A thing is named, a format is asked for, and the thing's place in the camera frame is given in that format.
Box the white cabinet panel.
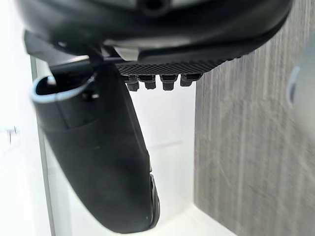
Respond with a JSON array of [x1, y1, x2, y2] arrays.
[[0, 0, 54, 236]]

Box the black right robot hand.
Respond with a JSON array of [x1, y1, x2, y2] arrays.
[[13, 0, 296, 234]]

